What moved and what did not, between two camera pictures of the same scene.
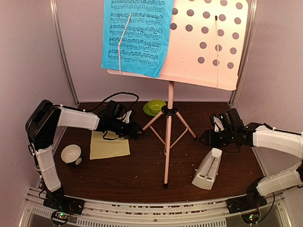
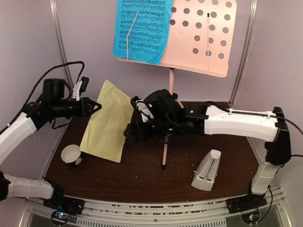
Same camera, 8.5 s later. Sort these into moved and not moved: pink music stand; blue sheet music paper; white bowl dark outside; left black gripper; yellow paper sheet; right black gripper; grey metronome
Moved: left black gripper; yellow paper sheet; pink music stand; blue sheet music paper; right black gripper
Not moved: white bowl dark outside; grey metronome
